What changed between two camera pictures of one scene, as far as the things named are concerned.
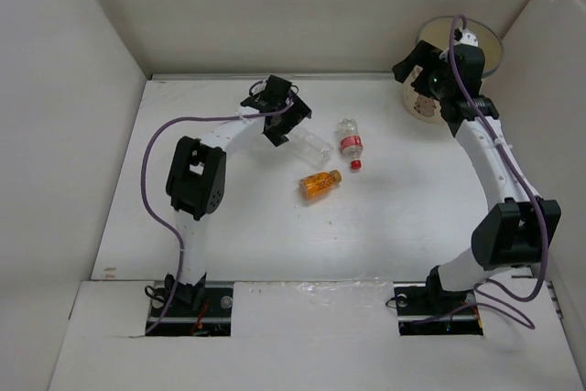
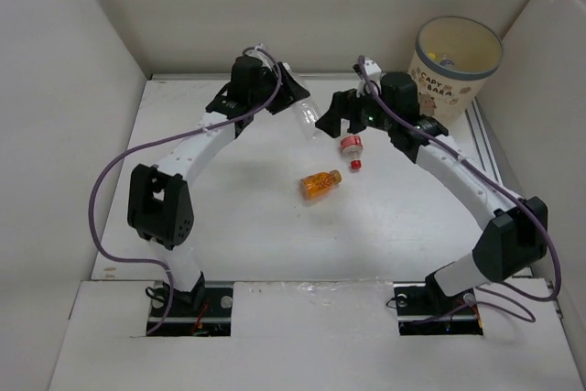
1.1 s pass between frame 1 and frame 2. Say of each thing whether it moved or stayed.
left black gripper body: moved
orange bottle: stayed
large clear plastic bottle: moved
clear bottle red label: stayed
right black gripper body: moved
